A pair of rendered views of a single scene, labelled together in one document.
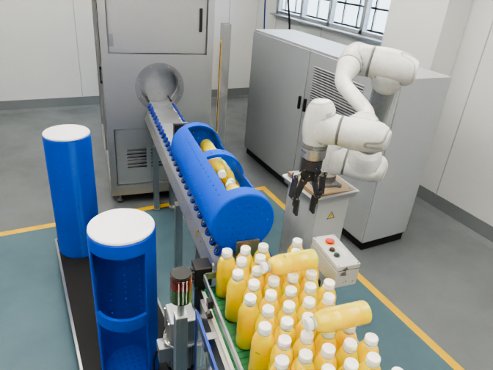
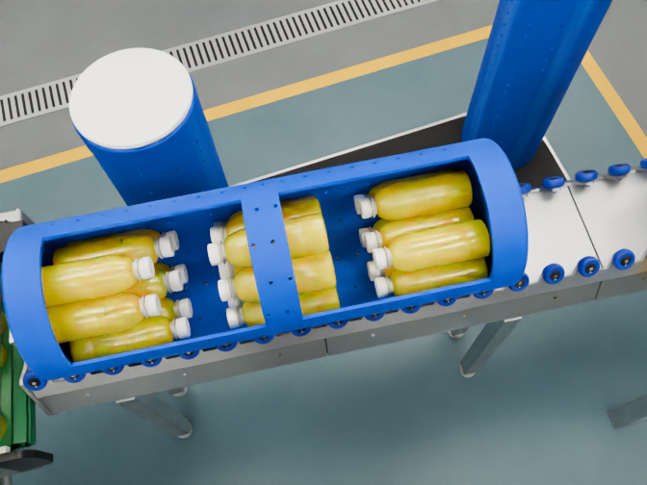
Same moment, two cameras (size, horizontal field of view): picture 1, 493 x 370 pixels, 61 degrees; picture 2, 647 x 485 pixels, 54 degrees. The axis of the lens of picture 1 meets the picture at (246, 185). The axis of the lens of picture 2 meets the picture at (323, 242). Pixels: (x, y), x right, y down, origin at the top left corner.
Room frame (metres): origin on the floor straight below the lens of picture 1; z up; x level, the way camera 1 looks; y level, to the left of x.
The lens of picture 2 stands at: (2.11, -0.28, 2.17)
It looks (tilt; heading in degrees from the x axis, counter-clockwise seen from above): 65 degrees down; 104
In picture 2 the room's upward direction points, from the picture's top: 4 degrees counter-clockwise
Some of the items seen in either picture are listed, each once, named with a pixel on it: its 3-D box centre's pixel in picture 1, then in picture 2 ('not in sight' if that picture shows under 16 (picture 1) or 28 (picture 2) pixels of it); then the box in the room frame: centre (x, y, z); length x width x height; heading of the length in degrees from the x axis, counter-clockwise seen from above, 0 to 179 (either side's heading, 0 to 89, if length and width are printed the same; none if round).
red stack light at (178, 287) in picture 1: (180, 280); not in sight; (0.95, 0.16, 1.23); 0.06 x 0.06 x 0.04
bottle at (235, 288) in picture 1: (235, 296); not in sight; (1.16, 0.00, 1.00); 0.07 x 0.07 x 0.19
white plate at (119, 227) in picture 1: (121, 225); (131, 96); (1.49, 0.52, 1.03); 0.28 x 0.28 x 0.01
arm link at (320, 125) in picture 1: (322, 122); not in sight; (1.38, -0.24, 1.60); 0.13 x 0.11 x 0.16; 70
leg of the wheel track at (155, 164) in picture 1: (155, 178); not in sight; (3.30, 0.80, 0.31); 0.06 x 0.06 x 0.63; 22
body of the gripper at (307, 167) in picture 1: (310, 169); not in sight; (1.39, -0.23, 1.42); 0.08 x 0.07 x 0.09; 112
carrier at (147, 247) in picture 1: (126, 304); (178, 192); (1.49, 0.52, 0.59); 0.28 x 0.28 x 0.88
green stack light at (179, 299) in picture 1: (180, 292); not in sight; (0.95, 0.16, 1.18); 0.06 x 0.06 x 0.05
